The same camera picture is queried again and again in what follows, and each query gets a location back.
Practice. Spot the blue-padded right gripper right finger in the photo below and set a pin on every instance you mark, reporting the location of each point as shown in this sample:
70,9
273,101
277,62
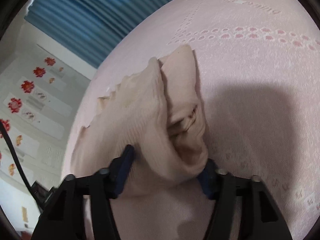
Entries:
210,179

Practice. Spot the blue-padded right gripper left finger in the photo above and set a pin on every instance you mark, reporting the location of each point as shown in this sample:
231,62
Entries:
114,177

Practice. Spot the beige knit sweater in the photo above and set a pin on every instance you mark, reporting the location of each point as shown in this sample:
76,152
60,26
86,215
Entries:
159,113

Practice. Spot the white wardrobe with red decals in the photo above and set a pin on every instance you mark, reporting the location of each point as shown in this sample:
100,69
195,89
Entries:
42,85

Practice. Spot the pink bed cover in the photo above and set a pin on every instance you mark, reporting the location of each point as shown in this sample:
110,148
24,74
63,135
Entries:
258,63

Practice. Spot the blue curtain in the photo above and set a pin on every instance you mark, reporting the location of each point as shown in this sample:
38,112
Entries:
90,29

